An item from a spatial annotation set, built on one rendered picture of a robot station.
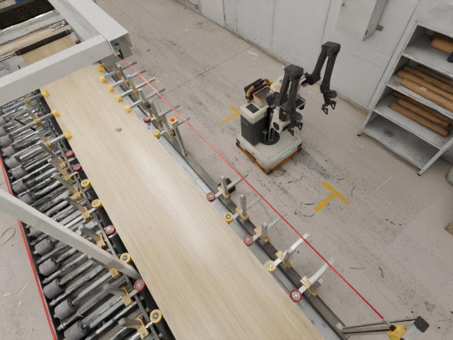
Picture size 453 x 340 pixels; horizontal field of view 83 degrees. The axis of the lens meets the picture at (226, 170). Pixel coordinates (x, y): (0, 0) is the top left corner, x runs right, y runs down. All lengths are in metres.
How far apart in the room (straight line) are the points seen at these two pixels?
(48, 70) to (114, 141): 2.04
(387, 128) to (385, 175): 0.69
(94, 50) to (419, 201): 3.50
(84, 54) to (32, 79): 0.16
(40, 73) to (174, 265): 1.56
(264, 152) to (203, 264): 1.72
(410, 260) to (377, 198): 0.72
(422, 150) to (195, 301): 3.21
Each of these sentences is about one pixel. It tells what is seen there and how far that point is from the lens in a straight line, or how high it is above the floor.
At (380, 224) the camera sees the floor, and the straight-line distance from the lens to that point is 3.40.
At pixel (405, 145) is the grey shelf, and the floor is 0.14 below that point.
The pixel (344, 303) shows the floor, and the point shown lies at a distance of 3.01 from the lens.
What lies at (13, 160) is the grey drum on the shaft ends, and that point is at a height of 0.84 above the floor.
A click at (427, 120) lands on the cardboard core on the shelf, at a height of 0.59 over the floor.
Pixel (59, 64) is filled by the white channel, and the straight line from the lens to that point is 0.97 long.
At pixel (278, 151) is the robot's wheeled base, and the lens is 3.27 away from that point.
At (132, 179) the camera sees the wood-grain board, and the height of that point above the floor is 0.90.
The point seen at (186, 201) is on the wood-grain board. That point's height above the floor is 0.90.
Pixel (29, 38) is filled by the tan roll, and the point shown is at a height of 1.07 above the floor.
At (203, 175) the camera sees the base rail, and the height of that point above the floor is 0.70.
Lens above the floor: 2.87
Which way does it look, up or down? 56 degrees down
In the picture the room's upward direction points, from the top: 9 degrees counter-clockwise
